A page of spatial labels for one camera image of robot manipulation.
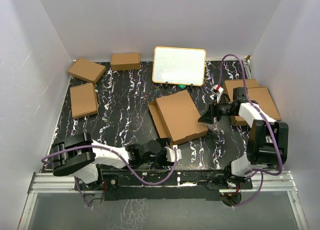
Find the large cardboard box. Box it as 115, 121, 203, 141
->
222, 79, 260, 126
148, 90, 208, 145

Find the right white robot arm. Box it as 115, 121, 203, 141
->
198, 85, 289, 188

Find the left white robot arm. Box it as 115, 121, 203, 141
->
51, 133, 182, 183

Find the small folded cardboard box right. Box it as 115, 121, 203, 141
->
247, 86, 281, 121

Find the folded cardboard box back centre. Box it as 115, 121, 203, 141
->
110, 53, 141, 71

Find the folded cardboard box back left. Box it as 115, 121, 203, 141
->
67, 58, 106, 84

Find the green object under board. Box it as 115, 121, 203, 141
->
178, 85, 187, 90

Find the black base bar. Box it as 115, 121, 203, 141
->
99, 168, 253, 202

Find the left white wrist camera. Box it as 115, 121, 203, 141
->
165, 145, 182, 162

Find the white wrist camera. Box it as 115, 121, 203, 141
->
210, 85, 224, 103
165, 145, 182, 162

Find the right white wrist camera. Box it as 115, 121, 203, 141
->
210, 85, 224, 103

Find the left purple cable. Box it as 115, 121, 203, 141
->
41, 145, 181, 186

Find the purple cable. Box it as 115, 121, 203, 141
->
216, 54, 284, 175
41, 145, 181, 186

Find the white board with yellow frame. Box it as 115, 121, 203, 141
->
152, 46, 206, 86

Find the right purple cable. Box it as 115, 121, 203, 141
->
216, 54, 284, 175

